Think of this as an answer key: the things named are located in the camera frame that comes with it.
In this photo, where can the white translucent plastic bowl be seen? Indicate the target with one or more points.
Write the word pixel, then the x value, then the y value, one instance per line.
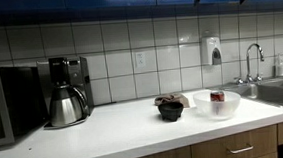
pixel 217 112

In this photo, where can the red soda can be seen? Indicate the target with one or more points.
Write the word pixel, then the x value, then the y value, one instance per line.
pixel 217 96

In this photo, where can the stainless steel coffee carafe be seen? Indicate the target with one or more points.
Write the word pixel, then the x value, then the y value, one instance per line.
pixel 65 107

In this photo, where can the stainless steel microwave oven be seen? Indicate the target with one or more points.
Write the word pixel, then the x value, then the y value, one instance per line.
pixel 3 105

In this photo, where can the chrome gooseneck faucet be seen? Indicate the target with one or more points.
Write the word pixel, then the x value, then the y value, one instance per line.
pixel 249 56

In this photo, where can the clear soap pump bottle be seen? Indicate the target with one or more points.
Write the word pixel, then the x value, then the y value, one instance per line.
pixel 280 67

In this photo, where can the black steel coffee maker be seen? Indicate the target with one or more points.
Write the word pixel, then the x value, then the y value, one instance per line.
pixel 76 73

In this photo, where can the white wall power outlet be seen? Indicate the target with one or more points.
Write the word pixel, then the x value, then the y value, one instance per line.
pixel 140 60

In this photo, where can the stainless steel sink basin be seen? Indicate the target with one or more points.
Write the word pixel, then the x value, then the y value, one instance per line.
pixel 276 93

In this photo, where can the black stone footed bowl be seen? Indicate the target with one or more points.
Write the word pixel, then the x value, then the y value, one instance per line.
pixel 170 110

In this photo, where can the brown crumpled cloth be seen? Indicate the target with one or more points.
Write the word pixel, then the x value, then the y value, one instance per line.
pixel 176 97

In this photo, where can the white wall soap dispenser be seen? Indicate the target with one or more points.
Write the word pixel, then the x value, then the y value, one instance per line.
pixel 209 49

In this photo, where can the wide wooden drawer front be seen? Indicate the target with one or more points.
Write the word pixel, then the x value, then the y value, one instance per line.
pixel 213 149

